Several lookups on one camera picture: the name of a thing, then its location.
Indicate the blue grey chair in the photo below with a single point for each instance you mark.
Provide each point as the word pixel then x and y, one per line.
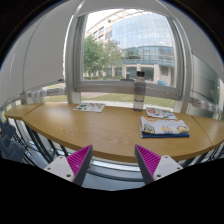
pixel 11 149

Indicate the sticker sheet left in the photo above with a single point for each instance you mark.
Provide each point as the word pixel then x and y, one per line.
pixel 90 107

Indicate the white window frame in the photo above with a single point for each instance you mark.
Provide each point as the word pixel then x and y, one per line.
pixel 106 49

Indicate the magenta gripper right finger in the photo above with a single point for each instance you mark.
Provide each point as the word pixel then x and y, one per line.
pixel 154 167

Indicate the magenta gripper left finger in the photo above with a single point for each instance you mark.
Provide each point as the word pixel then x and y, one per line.
pixel 73 167

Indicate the clear water bottle black cap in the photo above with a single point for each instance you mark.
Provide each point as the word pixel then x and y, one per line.
pixel 139 91

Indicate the side wooden table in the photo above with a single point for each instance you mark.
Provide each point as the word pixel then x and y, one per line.
pixel 214 129
pixel 19 112

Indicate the side wooden table left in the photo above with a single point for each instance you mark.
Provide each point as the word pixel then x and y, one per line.
pixel 19 112

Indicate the cartoon print towel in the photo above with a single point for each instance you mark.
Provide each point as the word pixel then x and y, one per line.
pixel 162 128

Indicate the white roller blind left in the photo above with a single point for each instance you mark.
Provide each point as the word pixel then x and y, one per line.
pixel 36 58

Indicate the side wooden table right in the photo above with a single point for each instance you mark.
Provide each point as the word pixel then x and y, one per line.
pixel 214 129

